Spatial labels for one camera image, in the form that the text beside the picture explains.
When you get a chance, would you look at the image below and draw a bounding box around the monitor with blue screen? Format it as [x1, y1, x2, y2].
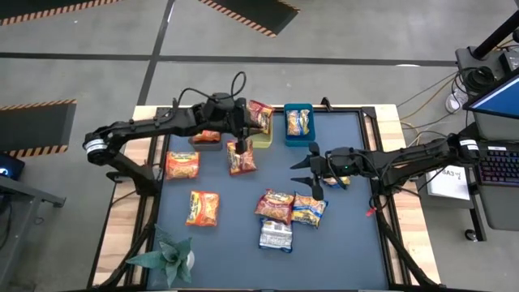
[463, 74, 519, 121]

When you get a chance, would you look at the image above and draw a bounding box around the black floor cable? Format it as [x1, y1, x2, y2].
[396, 71, 467, 110]

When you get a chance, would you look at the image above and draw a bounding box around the yellow floor cable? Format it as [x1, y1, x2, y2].
[399, 76, 457, 122]

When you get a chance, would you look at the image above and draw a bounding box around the black stand pole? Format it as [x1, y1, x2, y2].
[472, 10, 519, 61]

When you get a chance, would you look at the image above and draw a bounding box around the white paper label sheet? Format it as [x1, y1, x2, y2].
[425, 164, 474, 200]

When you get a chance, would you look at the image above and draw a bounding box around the orange Maruchan ramen pack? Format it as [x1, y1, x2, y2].
[191, 129, 222, 144]
[165, 151, 201, 181]
[185, 190, 221, 228]

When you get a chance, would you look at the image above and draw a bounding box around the laptop computer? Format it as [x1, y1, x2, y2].
[465, 109, 519, 234]

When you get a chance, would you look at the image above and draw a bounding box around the red Maruchan ramen pack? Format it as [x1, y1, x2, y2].
[247, 100, 276, 135]
[254, 188, 295, 225]
[225, 139, 259, 177]

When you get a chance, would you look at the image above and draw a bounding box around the black keyboard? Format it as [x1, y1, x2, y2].
[472, 141, 519, 187]

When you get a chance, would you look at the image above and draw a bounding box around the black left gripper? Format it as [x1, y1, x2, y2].
[218, 99, 265, 155]

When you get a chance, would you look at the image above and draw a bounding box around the coiled black cable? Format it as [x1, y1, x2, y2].
[461, 66, 495, 94]

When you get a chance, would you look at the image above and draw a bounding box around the grey stand base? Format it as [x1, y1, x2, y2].
[455, 45, 519, 82]

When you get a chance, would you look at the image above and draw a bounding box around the black device with blue light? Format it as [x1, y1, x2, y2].
[0, 152, 26, 182]

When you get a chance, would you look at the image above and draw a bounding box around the black aluminium table frame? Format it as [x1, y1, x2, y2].
[87, 97, 441, 292]

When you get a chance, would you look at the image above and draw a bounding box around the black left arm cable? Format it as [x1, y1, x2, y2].
[174, 71, 248, 107]

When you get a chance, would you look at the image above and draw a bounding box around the black hazard-striped floor mat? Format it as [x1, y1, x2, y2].
[0, 99, 78, 158]
[197, 0, 302, 39]
[0, 0, 122, 26]

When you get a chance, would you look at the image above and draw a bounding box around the yellow plastic bin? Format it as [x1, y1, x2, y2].
[247, 105, 276, 149]

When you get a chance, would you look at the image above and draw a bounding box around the blue yellow Maruchan ramen pack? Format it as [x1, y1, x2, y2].
[285, 108, 311, 137]
[323, 176, 352, 190]
[290, 191, 328, 229]

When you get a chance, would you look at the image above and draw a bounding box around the blue plastic bin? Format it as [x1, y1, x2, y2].
[283, 102, 317, 148]

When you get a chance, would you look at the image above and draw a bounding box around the blue table mat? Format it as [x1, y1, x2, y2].
[148, 111, 390, 291]

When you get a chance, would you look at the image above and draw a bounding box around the black diagonal cart strut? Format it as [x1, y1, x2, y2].
[457, 121, 482, 141]

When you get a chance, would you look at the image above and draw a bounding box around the grey utility cart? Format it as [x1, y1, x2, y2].
[0, 174, 66, 292]

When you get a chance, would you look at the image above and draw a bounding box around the silver blue Maruchan ramen pack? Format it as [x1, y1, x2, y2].
[259, 217, 294, 254]

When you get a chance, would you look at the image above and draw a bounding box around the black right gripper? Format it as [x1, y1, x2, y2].
[290, 141, 366, 201]

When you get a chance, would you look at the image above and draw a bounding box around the green artificial succulent plant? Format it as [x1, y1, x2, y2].
[125, 225, 195, 289]

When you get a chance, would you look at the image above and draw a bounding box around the grey plastic bin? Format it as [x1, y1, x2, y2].
[188, 129, 224, 152]

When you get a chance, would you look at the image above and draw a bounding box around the person's shoe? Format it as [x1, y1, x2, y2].
[444, 89, 467, 114]

